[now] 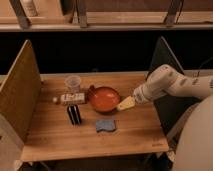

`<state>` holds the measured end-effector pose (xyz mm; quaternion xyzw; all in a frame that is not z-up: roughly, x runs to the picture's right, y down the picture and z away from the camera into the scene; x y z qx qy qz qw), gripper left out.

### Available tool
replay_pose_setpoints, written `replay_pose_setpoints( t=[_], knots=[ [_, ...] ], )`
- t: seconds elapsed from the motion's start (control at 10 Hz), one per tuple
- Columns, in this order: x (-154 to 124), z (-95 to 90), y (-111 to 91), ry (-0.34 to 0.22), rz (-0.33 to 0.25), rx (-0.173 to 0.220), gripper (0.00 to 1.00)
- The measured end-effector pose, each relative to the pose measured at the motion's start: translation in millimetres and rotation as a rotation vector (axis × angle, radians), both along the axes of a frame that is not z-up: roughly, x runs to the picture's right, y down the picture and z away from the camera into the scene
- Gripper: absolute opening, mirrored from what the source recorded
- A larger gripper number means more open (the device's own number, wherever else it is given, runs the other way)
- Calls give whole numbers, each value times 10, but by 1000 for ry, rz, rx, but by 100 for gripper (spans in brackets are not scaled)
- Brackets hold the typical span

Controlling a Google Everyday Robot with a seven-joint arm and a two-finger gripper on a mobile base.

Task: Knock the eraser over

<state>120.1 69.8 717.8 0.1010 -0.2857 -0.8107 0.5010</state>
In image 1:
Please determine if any left wooden side panel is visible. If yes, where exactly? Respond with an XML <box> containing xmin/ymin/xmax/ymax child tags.
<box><xmin>0</xmin><ymin>39</ymin><xmax>43</xmax><ymax>171</ymax></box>

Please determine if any black striped eraser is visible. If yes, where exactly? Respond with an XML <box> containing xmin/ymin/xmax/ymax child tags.
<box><xmin>67</xmin><ymin>105</ymin><xmax>82</xmax><ymax>125</ymax></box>

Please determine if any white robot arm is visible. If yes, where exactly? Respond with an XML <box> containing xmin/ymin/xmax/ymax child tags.
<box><xmin>117</xmin><ymin>64</ymin><xmax>213</xmax><ymax>171</ymax></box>

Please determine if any clear plastic cup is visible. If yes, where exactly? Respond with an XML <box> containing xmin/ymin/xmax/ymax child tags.
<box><xmin>65</xmin><ymin>75</ymin><xmax>81</xmax><ymax>93</ymax></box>

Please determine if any right dark side panel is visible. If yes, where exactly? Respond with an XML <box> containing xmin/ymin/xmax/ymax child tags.
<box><xmin>146</xmin><ymin>36</ymin><xmax>201</xmax><ymax>134</ymax></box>

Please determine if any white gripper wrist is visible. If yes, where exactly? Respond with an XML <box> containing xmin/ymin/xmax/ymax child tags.
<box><xmin>116</xmin><ymin>85</ymin><xmax>148</xmax><ymax>111</ymax></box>

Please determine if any blue sponge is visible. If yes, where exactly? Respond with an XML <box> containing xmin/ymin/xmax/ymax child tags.
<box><xmin>96</xmin><ymin>120</ymin><xmax>116</xmax><ymax>132</ymax></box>

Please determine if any wooden shelf rack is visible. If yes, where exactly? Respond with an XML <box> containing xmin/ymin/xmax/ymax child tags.
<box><xmin>0</xmin><ymin>0</ymin><xmax>213</xmax><ymax>32</ymax></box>

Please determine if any orange bowl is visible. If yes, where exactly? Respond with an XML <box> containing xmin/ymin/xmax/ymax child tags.
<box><xmin>87</xmin><ymin>85</ymin><xmax>121</xmax><ymax>113</ymax></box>

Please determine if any small white labelled bottle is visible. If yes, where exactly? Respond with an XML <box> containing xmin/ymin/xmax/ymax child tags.
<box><xmin>52</xmin><ymin>93</ymin><xmax>85</xmax><ymax>105</ymax></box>

